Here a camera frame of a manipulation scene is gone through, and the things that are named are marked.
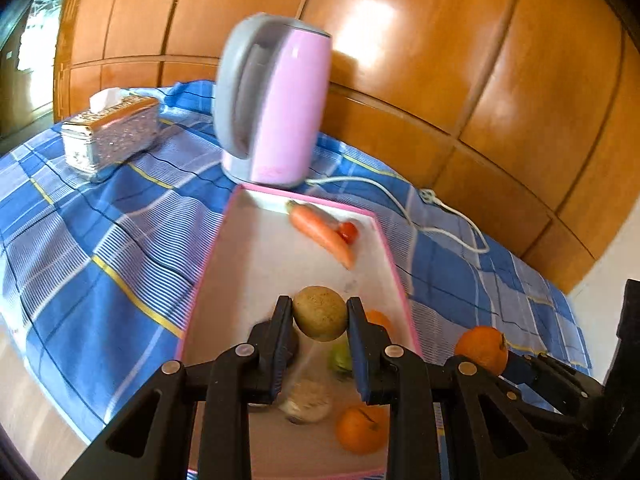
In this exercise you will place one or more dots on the silver tissue box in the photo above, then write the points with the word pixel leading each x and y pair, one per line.
pixel 117 125

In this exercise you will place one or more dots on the large orange with stem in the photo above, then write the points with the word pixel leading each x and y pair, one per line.
pixel 363 429

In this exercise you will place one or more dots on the yellow-green round fruit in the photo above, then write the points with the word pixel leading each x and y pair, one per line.
pixel 320 313

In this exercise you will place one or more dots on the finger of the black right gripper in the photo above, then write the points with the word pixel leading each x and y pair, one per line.
pixel 556 382

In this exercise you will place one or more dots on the green tomato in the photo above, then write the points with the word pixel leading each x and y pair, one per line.
pixel 340 359

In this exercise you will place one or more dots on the pink electric kettle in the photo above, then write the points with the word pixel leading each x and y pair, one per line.
pixel 270 93

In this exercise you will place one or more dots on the dark brown round fruit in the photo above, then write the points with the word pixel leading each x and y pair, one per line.
pixel 292 347

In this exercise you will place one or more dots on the small cut yam piece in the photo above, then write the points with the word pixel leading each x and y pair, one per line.
pixel 308 402

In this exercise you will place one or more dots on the blue plaid tablecloth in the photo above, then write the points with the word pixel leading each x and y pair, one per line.
pixel 97 277

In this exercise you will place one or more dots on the orange tangerine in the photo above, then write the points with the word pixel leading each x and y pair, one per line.
pixel 485 346

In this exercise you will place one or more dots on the red tomato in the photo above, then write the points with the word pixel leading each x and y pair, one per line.
pixel 348 232

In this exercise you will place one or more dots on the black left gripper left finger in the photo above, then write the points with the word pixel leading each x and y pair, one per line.
pixel 248 373

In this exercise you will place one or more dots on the orange carrot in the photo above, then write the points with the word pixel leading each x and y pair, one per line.
pixel 312 226

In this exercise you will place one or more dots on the wooden glass door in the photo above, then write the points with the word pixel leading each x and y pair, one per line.
pixel 27 65

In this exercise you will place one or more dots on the yellow-orange tangerine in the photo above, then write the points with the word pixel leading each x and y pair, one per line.
pixel 379 318

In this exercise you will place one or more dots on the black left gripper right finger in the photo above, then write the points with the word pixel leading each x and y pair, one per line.
pixel 390 374

